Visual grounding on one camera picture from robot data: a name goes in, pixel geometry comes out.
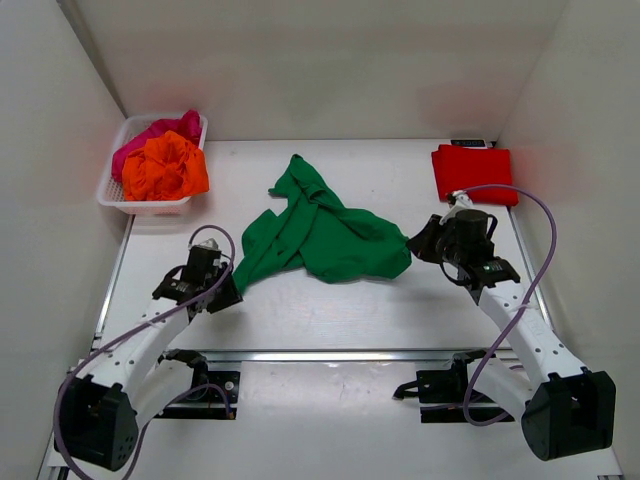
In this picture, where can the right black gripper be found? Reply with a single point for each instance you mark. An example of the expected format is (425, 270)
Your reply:
(420, 246)

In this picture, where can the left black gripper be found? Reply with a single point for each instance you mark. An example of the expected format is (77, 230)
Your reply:
(231, 295)

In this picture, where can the green t shirt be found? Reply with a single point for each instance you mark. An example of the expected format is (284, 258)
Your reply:
(317, 232)

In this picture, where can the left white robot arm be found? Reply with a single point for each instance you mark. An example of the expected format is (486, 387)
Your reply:
(102, 414)

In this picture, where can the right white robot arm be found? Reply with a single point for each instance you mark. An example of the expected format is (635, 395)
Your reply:
(562, 407)

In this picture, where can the folded red t shirt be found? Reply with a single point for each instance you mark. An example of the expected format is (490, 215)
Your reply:
(460, 168)

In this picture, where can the small black device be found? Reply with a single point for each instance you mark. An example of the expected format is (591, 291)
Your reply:
(469, 143)

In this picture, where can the orange t shirt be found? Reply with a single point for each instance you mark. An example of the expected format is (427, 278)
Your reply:
(166, 168)

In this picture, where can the white plastic basket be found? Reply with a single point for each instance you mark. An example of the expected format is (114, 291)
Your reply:
(110, 192)

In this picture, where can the pink t shirt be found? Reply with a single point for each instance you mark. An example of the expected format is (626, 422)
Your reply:
(188, 125)

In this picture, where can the aluminium rail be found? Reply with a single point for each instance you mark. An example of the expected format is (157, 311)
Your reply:
(328, 355)

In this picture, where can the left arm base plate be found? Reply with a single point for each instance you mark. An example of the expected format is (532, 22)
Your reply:
(218, 402)

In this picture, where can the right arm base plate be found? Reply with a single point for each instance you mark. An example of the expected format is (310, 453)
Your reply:
(439, 386)

